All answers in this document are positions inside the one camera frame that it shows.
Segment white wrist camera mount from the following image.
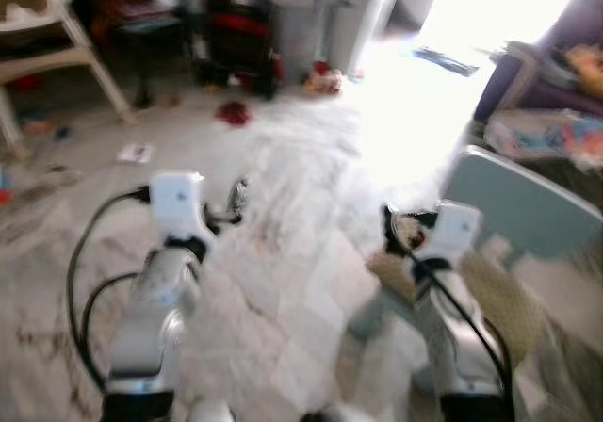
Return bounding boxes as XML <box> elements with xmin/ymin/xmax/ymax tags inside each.
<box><xmin>149</xmin><ymin>170</ymin><xmax>218</xmax><ymax>246</ymax></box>
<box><xmin>415</xmin><ymin>201</ymin><xmax>484</xmax><ymax>265</ymax></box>

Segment red black stroller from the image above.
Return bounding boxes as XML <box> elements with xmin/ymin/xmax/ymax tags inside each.
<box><xmin>193</xmin><ymin>0</ymin><xmax>284</xmax><ymax>101</ymax></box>

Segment pale blue plastic stool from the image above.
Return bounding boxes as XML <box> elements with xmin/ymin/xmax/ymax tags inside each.
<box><xmin>441</xmin><ymin>147</ymin><xmax>603</xmax><ymax>270</ymax></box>

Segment purple armchair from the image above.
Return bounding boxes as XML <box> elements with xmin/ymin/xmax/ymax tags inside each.
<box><xmin>471</xmin><ymin>0</ymin><xmax>603</xmax><ymax>126</ymax></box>

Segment cream plastic chair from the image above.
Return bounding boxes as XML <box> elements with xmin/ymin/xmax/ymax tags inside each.
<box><xmin>0</xmin><ymin>0</ymin><xmax>135</xmax><ymax>154</ymax></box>

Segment white paper sheet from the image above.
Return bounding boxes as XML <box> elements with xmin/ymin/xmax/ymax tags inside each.
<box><xmin>117</xmin><ymin>142</ymin><xmax>155</xmax><ymax>165</ymax></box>

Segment blue floor mat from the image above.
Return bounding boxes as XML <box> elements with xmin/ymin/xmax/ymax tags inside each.
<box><xmin>413</xmin><ymin>45</ymin><xmax>481</xmax><ymax>76</ymax></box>

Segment orange yellow toy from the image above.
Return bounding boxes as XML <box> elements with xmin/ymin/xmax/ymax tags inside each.
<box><xmin>563</xmin><ymin>45</ymin><xmax>603</xmax><ymax>98</ymax></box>

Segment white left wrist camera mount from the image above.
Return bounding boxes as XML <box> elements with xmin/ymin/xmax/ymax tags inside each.
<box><xmin>149</xmin><ymin>170</ymin><xmax>218</xmax><ymax>246</ymax></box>

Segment crumpled red cloth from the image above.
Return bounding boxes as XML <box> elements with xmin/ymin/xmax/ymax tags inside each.
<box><xmin>215</xmin><ymin>102</ymin><xmax>252</xmax><ymax>127</ymax></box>

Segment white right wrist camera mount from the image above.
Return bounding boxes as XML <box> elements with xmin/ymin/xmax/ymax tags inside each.
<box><xmin>415</xmin><ymin>201</ymin><xmax>484</xmax><ymax>265</ymax></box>

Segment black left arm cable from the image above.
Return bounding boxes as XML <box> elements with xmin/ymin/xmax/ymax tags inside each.
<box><xmin>66</xmin><ymin>185</ymin><xmax>152</xmax><ymax>395</ymax></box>
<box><xmin>80</xmin><ymin>271</ymin><xmax>142</xmax><ymax>368</ymax></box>

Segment dark side table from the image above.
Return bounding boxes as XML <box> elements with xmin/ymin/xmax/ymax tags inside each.
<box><xmin>85</xmin><ymin>0</ymin><xmax>194</xmax><ymax>107</ymax></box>

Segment colourful patterned baby mat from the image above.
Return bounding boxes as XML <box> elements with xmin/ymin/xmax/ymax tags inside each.
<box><xmin>483</xmin><ymin>108</ymin><xmax>603</xmax><ymax>170</ymax></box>

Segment small red yellow toy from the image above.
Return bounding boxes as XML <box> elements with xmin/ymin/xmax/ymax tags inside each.
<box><xmin>301</xmin><ymin>61</ymin><xmax>345</xmax><ymax>95</ymax></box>

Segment grey waste bin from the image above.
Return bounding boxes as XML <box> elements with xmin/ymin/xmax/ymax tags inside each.
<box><xmin>325</xmin><ymin>0</ymin><xmax>401</xmax><ymax>76</ymax></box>
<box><xmin>264</xmin><ymin>0</ymin><xmax>331</xmax><ymax>84</ymax></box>

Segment silver left robot leg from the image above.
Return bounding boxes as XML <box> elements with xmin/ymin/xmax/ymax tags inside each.
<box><xmin>184</xmin><ymin>400</ymin><xmax>236</xmax><ymax>422</ymax></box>

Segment beige dotted pillow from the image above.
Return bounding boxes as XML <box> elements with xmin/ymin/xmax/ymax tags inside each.
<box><xmin>366</xmin><ymin>248</ymin><xmax>549</xmax><ymax>362</ymax></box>

